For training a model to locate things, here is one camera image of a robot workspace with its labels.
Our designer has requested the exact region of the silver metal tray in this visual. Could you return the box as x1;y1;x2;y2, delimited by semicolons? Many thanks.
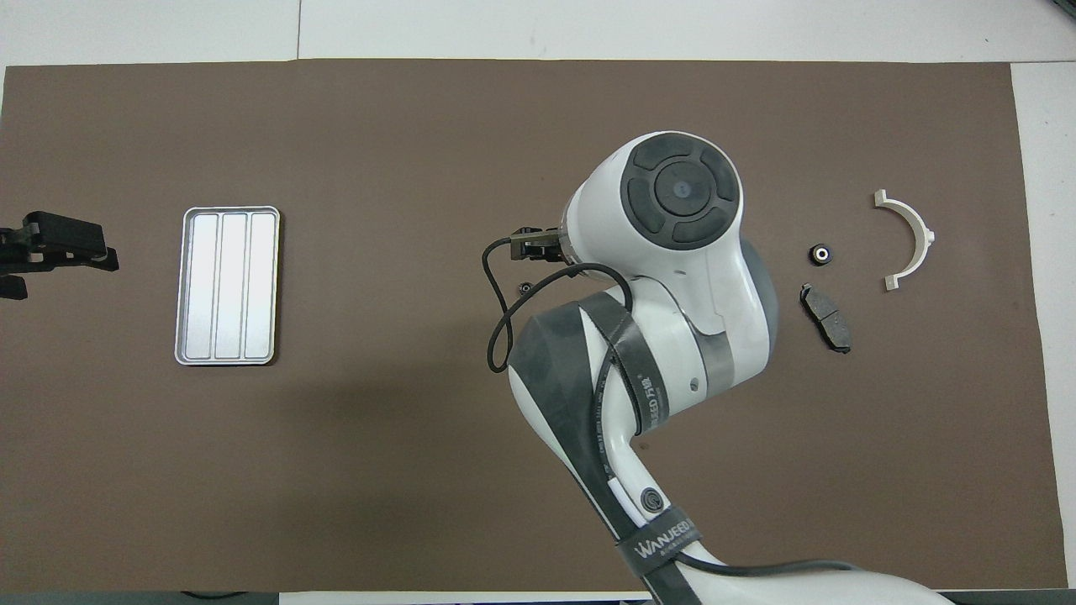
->
174;206;281;367

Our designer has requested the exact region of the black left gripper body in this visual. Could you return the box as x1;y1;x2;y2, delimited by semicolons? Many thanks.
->
0;227;39;301

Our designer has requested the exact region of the white half ring bracket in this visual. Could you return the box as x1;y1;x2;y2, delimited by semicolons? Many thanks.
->
873;189;936;293

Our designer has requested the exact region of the brown table mat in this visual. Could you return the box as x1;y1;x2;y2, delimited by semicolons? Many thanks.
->
0;59;1068;593

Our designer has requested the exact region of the curved dark brake pad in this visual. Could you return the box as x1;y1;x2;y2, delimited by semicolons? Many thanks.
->
799;283;853;355

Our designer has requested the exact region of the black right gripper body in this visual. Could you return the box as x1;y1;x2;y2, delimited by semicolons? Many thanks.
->
511;224;571;265

